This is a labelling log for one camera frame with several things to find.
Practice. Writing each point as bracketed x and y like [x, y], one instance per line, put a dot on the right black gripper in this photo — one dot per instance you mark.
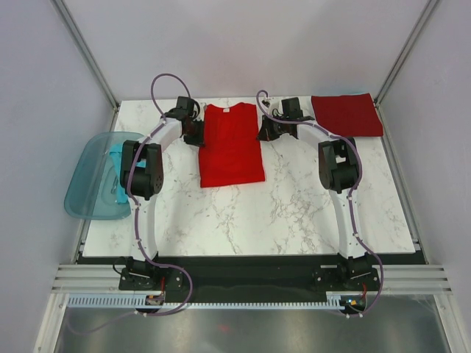
[266, 133]

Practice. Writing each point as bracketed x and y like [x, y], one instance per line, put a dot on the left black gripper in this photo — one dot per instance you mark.
[199, 140]

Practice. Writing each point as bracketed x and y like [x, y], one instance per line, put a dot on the bright red t shirt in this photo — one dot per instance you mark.
[232, 153]

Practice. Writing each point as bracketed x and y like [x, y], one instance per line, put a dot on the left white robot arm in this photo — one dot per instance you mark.
[142, 173]

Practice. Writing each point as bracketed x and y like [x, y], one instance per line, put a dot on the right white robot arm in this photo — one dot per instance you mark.
[340, 171]

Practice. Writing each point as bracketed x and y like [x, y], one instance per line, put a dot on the folded dark red t shirt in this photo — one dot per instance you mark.
[348, 115]

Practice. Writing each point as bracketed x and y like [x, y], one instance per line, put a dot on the teal t shirt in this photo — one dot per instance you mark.
[116, 157]

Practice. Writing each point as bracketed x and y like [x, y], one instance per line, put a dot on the translucent blue plastic bin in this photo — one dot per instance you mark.
[91, 194]

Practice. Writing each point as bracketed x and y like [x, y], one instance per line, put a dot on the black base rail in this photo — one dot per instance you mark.
[284, 278]

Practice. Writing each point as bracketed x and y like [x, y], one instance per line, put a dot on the left aluminium frame post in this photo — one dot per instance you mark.
[84, 50]

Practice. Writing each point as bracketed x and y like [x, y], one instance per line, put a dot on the aluminium frame post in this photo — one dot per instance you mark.
[419, 27]
[84, 50]

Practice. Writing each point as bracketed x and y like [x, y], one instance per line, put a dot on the white slotted cable duct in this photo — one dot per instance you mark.
[148, 302]

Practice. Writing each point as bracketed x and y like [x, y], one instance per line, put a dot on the right aluminium frame post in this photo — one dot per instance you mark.
[419, 27]

